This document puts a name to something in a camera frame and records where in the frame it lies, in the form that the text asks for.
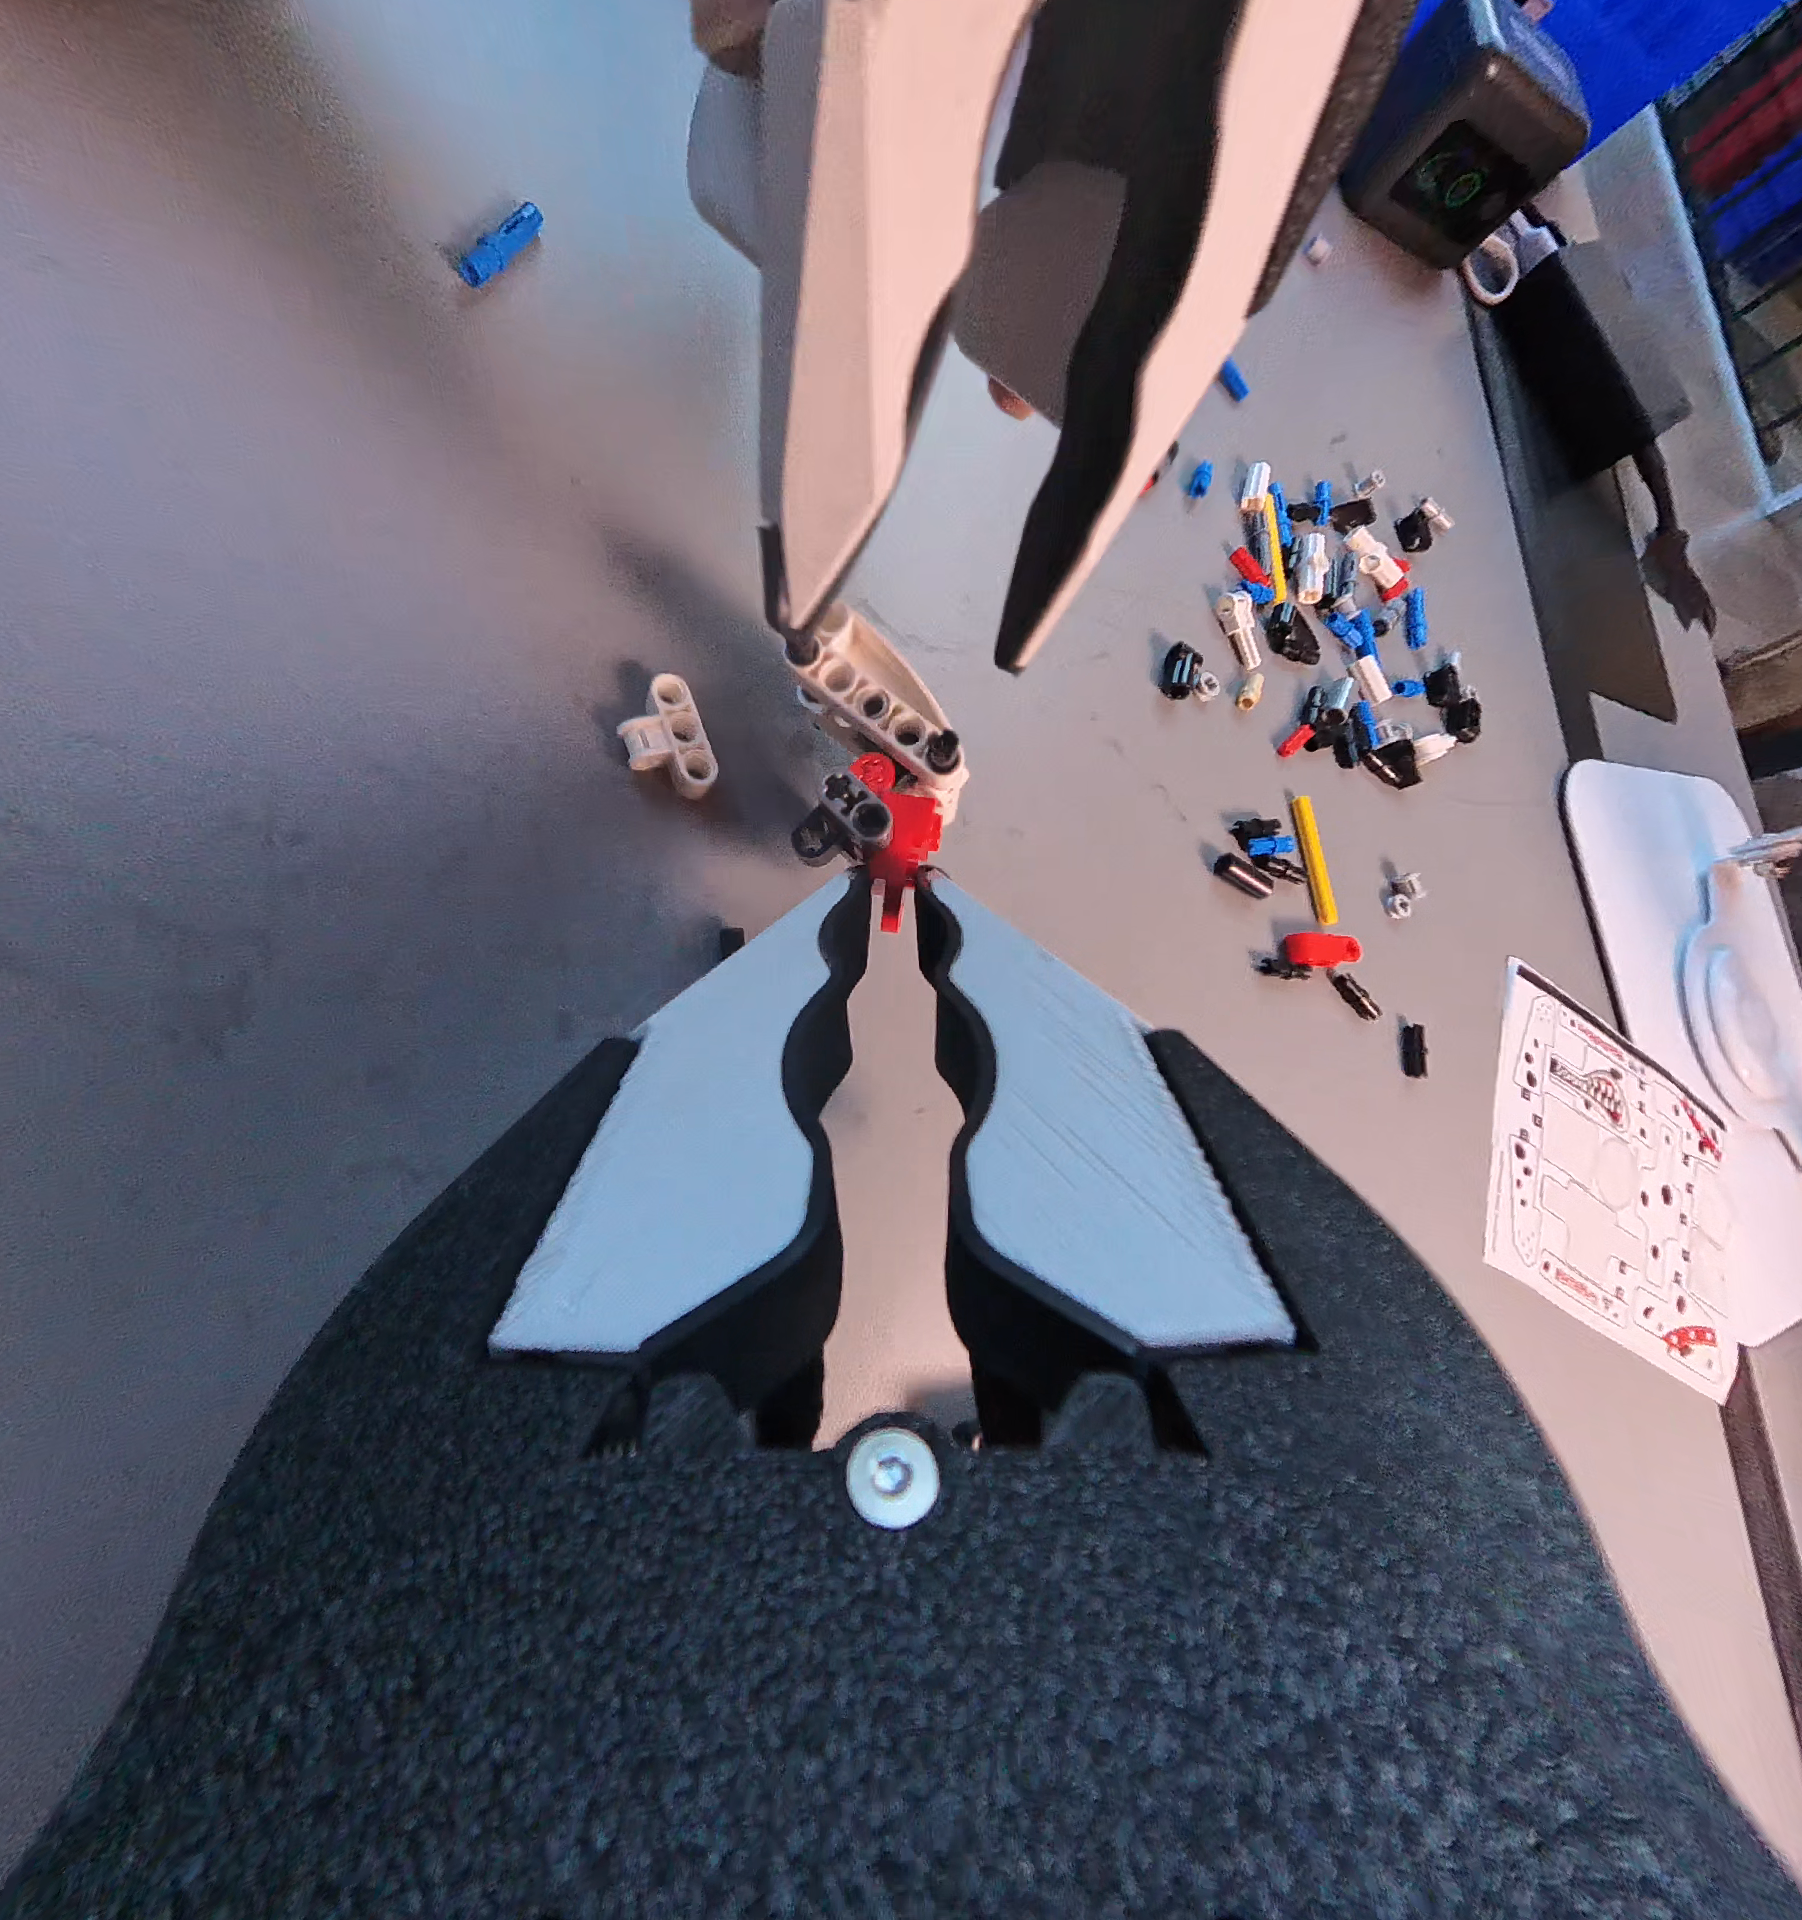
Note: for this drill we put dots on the black box device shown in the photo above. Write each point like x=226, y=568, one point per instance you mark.
x=1466, y=136

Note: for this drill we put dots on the red white black brick subassembly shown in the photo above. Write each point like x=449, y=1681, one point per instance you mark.
x=877, y=720

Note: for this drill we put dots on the pile of small toy bricks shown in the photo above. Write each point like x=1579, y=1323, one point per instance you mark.
x=1323, y=631

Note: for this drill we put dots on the blue toy pin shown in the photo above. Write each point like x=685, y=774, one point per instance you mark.
x=497, y=240

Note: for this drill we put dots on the white three-hole brick connector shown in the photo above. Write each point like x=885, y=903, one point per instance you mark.
x=668, y=730

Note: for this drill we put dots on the grey desk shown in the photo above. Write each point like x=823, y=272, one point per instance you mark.
x=243, y=750

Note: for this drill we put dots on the black power adapter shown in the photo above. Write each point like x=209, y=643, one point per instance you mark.
x=1591, y=391

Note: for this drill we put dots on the short black brick piece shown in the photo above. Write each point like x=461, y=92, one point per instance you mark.
x=1416, y=1046

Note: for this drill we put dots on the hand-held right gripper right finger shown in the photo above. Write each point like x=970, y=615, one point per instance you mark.
x=1112, y=1185

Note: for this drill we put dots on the blue plastic bin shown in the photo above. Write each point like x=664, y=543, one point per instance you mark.
x=1652, y=46

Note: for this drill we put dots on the sticker sheet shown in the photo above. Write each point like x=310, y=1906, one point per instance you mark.
x=1606, y=1185

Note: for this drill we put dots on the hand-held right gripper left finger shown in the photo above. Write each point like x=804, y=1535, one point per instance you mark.
x=676, y=1185

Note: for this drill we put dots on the white booklet stand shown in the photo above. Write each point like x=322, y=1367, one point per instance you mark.
x=1711, y=960

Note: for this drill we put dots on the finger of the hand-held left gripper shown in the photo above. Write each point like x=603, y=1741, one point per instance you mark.
x=857, y=271
x=1263, y=152

